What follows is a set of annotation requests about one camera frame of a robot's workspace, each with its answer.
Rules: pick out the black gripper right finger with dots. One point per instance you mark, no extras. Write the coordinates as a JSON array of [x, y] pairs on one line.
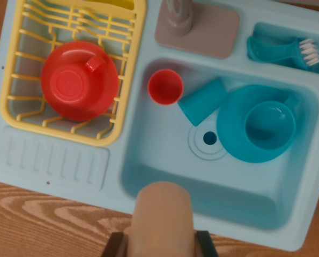
[[206, 246]]

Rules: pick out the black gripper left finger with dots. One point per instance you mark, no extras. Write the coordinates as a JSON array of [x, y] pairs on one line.
[[116, 246]]

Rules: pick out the beige detergent bottle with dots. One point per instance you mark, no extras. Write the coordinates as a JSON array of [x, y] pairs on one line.
[[162, 214]]

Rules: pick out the light blue toy sink unit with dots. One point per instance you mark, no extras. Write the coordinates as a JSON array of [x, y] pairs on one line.
[[137, 134]]

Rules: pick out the teal plastic plate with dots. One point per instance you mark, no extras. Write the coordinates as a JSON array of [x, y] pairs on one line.
[[231, 128]]

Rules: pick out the teal plastic mug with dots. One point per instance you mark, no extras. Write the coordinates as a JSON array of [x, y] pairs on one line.
[[266, 134]]

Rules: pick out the teal plastic tumbler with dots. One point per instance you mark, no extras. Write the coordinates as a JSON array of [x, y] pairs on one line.
[[202, 103]]

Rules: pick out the red plastic plate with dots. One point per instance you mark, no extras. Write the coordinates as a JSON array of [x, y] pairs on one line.
[[105, 88]]

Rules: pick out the red plastic tumbler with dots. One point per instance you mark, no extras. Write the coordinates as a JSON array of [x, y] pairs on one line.
[[166, 87]]

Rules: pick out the red plastic mug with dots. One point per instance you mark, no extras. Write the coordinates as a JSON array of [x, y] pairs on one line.
[[68, 85]]

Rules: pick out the teal dish brush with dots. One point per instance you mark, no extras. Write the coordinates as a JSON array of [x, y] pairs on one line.
[[271, 52]]

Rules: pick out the pale yellow dish rack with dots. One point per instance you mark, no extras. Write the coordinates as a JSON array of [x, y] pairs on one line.
[[137, 40]]

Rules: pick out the grey toy faucet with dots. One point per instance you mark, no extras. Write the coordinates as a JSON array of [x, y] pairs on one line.
[[213, 32]]

